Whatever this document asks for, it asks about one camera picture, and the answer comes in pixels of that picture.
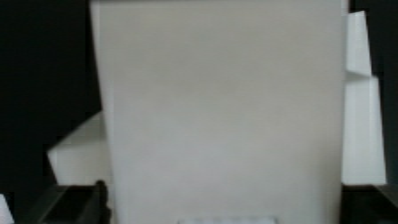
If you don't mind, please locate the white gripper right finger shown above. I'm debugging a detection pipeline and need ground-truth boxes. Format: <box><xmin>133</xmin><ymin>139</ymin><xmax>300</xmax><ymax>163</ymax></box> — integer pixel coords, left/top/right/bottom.
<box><xmin>339</xmin><ymin>184</ymin><xmax>398</xmax><ymax>224</ymax></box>

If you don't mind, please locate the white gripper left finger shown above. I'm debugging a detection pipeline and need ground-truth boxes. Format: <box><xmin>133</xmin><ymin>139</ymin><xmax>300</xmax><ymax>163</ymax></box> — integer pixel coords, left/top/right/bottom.
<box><xmin>24</xmin><ymin>181</ymin><xmax>111</xmax><ymax>224</ymax></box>

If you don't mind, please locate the white cabinet box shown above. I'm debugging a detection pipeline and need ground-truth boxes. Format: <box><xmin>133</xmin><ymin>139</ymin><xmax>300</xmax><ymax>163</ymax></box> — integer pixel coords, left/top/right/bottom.
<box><xmin>47</xmin><ymin>11</ymin><xmax>387</xmax><ymax>185</ymax></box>

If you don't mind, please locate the white U-shaped frame fence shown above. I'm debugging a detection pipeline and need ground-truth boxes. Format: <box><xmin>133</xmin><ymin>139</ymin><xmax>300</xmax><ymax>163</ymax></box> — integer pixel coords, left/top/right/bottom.
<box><xmin>0</xmin><ymin>194</ymin><xmax>14</xmax><ymax>224</ymax></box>

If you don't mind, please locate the small white cabinet block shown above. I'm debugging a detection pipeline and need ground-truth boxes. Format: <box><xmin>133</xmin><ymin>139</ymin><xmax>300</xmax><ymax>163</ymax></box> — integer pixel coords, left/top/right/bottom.
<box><xmin>90</xmin><ymin>0</ymin><xmax>346</xmax><ymax>224</ymax></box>

